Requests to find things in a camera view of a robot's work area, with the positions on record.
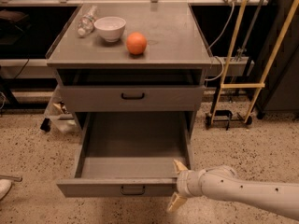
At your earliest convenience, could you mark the orange fruit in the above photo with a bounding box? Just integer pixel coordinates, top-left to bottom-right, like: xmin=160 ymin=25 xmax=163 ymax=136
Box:
xmin=126 ymin=32 xmax=147 ymax=55

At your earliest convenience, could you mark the yellow hand truck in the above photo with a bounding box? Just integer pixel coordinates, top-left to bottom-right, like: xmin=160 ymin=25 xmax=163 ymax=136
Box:
xmin=204 ymin=0 xmax=299 ymax=131

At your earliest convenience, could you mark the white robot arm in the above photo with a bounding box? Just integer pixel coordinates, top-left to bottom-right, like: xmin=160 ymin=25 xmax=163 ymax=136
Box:
xmin=167 ymin=160 xmax=299 ymax=220

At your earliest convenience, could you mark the clear plastic water bottle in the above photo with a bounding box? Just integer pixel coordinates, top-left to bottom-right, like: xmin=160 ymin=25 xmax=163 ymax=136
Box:
xmin=78 ymin=6 xmax=97 ymax=37

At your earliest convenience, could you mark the grey power strip box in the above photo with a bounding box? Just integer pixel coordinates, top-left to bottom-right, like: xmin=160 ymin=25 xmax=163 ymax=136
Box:
xmin=206 ymin=57 xmax=249 ymax=77

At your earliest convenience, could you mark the metal cane tip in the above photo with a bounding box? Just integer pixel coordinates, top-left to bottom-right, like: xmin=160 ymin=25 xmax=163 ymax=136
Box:
xmin=0 ymin=175 xmax=22 ymax=182

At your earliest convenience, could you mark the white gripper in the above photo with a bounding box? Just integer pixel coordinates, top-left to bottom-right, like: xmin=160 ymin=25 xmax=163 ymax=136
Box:
xmin=166 ymin=160 xmax=206 ymax=213

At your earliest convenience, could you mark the grey top drawer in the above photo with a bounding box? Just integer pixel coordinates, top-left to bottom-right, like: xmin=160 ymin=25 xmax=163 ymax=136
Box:
xmin=60 ymin=86 xmax=203 ymax=112

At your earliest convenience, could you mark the grey drawer cabinet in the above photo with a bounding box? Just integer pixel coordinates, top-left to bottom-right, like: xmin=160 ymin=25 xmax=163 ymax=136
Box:
xmin=48 ymin=3 xmax=210 ymax=138

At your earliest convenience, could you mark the white sneaker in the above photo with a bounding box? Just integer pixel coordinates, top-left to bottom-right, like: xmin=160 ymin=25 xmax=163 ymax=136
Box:
xmin=0 ymin=179 xmax=12 ymax=200

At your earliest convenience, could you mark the white power cable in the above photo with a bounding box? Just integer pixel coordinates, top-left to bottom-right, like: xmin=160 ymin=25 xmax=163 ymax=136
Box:
xmin=204 ymin=1 xmax=235 ymax=82

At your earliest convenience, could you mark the grey drawer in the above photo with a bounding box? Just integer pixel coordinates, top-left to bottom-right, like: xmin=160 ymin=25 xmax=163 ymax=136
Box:
xmin=60 ymin=86 xmax=203 ymax=112
xmin=57 ymin=111 xmax=193 ymax=197

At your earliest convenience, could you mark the white ceramic bowl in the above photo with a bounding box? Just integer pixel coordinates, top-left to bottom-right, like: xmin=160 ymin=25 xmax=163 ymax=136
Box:
xmin=94 ymin=17 xmax=126 ymax=42

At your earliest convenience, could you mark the clear plastic bin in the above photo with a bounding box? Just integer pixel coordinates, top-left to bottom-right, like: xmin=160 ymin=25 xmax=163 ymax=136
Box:
xmin=44 ymin=87 xmax=78 ymax=133

